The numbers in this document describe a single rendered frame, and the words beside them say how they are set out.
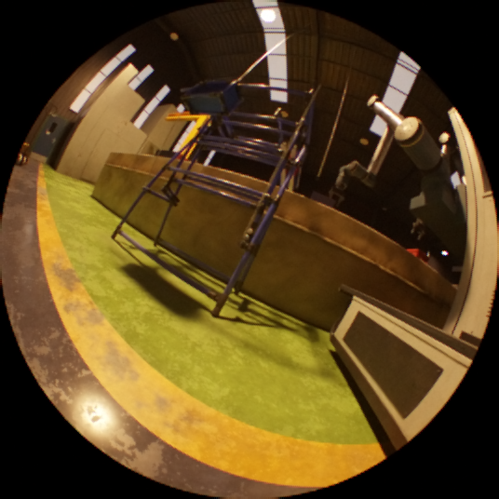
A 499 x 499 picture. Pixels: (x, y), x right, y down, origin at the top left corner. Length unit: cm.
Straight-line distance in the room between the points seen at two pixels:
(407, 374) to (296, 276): 94
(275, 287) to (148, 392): 104
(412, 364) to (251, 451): 45
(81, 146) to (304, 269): 654
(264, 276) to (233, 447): 106
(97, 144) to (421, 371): 710
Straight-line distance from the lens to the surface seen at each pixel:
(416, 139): 101
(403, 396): 58
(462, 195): 113
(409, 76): 1028
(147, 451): 35
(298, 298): 123
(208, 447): 37
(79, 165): 662
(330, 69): 1026
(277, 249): 120
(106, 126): 686
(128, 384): 40
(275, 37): 1063
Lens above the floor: 34
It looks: 2 degrees down
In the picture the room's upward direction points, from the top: 24 degrees clockwise
